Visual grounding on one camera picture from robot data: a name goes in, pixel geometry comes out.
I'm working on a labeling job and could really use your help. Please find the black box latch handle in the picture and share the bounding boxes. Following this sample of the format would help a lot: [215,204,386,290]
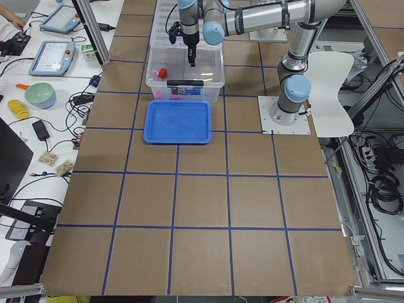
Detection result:
[167,80,205,87]

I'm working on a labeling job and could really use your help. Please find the teach pendant tablet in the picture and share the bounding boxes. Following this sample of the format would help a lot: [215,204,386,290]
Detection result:
[39,4,81,34]
[28,41,76,77]

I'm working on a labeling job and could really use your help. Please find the clear plastic storage box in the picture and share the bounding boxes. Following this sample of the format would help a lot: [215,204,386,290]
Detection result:
[145,47,225,104]

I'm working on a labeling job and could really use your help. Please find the green white carton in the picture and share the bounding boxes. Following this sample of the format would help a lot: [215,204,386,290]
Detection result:
[80,44,98,62]

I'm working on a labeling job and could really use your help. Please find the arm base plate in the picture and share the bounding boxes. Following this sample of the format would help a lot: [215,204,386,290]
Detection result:
[258,96,311,135]

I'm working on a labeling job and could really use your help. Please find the yellow toy slices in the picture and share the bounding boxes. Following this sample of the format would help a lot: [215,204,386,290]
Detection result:
[7,99,30,120]

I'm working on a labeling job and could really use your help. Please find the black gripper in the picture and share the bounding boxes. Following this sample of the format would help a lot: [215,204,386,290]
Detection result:
[182,32,199,67]

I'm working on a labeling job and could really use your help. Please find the green bowl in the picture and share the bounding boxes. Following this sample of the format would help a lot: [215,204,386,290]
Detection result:
[25,82,56,109]

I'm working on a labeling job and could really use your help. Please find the white chair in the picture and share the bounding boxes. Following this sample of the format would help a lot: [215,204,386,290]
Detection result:
[304,51,354,138]

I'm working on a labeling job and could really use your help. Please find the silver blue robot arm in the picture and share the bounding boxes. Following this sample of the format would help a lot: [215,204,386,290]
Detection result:
[165,1,345,126]

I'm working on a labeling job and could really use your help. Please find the blue plastic tray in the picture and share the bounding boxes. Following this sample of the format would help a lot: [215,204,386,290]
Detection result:
[143,100,211,145]

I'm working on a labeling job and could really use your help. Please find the aluminium frame post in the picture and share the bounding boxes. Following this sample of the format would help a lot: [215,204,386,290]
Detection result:
[72,0,110,67]

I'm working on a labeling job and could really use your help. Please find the clear plastic box lid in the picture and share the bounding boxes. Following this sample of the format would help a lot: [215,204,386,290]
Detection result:
[150,0,222,51]

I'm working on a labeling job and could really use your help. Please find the red block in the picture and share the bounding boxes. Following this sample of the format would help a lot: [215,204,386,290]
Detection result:
[153,90,163,99]
[157,68,168,79]

